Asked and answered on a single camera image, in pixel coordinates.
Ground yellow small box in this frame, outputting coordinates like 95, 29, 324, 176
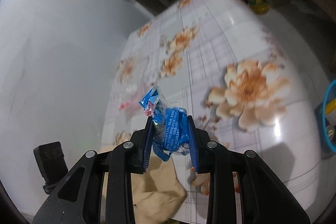
325, 99, 336, 115

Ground floral tablecloth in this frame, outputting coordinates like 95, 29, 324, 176
101, 0, 335, 221

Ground blue wrapper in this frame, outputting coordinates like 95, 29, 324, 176
139, 86, 190, 161

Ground blue plastic trash basket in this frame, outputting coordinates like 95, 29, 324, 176
315, 80, 335, 157

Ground clear plastic bag red print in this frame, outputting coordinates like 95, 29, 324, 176
118, 82, 150, 119

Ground brown paper bag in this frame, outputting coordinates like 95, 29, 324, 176
131, 154, 187, 223

